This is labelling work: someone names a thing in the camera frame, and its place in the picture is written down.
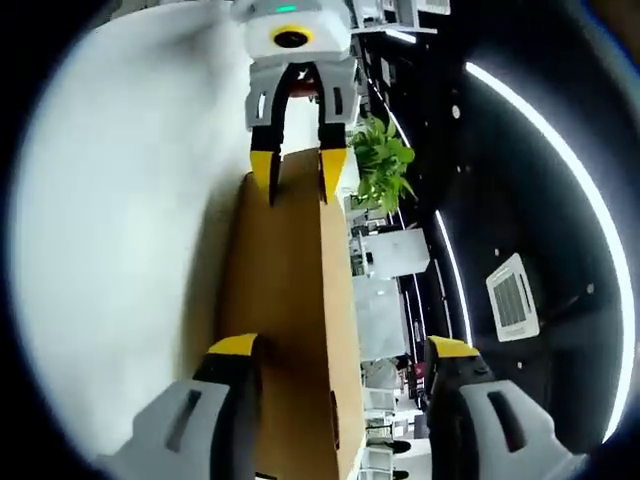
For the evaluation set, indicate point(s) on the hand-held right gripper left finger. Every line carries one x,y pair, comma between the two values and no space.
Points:
235,400

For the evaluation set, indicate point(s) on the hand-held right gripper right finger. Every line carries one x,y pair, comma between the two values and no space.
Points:
450,400

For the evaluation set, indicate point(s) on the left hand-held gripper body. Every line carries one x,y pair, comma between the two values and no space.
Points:
320,30

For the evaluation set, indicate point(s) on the brown cardboard shoe box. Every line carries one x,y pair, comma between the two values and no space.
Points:
290,300

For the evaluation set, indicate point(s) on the green potted plant white pot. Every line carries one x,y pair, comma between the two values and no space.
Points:
385,160

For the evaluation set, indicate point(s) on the grey storage shelf unit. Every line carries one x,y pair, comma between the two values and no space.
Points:
400,15

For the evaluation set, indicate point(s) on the ceiling air conditioner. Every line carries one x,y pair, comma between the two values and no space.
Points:
512,297

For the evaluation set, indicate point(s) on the ceiling light strip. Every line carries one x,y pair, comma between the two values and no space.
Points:
452,270
590,190

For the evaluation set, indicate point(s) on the white frosted partition panel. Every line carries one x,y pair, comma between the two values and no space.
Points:
395,252

